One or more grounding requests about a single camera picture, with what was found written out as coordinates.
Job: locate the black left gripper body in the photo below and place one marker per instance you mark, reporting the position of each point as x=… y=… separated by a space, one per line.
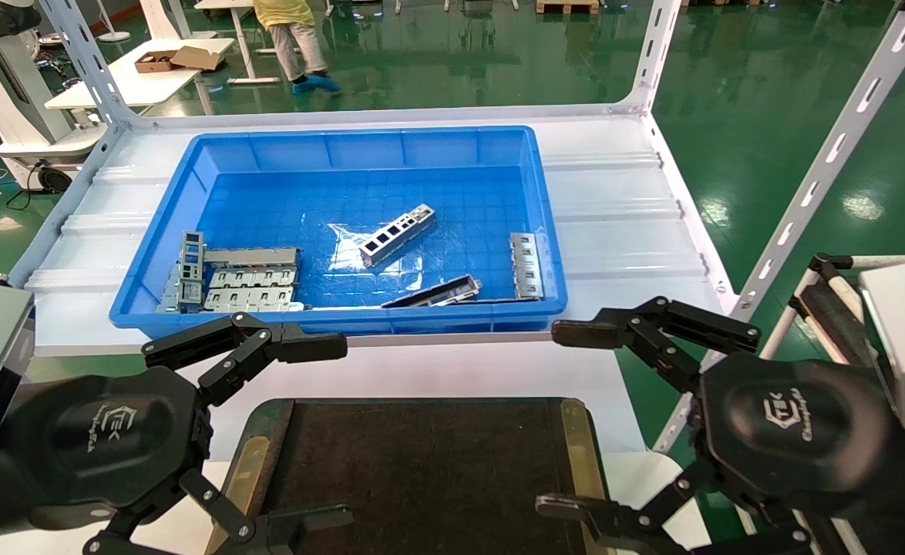
x=105 y=432

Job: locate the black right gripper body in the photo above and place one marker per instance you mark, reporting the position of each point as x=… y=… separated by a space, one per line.
x=799 y=432

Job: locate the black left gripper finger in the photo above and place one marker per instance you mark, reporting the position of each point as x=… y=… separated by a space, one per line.
x=298 y=347
x=225 y=510

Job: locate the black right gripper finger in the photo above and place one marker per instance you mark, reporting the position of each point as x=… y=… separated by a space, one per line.
x=699 y=325
x=630 y=528

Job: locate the perforated silver metal part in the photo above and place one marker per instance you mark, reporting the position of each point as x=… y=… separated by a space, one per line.
x=395 y=235

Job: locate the grey long metal part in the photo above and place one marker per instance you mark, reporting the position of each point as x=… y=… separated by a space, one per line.
x=252 y=257

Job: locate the grey upright metal part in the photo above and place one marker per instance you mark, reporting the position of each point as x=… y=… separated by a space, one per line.
x=192 y=262

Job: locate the small grey metal part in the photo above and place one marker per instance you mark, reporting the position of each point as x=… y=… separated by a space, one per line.
x=169 y=297

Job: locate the dark long metal part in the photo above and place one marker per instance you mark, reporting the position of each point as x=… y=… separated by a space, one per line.
x=437 y=293

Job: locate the black container tray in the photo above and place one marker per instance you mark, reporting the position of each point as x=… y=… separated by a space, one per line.
x=422 y=462

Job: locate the clear plastic film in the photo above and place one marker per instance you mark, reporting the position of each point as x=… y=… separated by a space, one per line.
x=344 y=250

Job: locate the white metal shelf rack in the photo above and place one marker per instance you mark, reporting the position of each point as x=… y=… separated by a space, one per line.
x=622 y=193

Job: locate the blue plastic bin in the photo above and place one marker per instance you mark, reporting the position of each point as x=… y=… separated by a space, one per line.
x=460 y=154

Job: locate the white desk with legs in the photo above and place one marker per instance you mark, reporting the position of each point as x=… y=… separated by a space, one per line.
x=246 y=46

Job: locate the white work table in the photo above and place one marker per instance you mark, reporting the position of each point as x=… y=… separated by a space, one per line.
x=136 y=86

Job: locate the open cardboard box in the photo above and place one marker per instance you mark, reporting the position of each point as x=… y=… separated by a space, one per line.
x=194 y=58

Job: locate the person in yellow top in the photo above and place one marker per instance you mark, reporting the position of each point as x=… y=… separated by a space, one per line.
x=291 y=31

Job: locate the wooden pallet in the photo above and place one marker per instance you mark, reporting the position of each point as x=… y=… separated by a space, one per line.
x=568 y=6

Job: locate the white machine on wheels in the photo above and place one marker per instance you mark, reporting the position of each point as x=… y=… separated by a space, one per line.
x=5 y=92

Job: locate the white round base stand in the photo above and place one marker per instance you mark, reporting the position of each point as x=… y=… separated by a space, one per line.
x=113 y=35

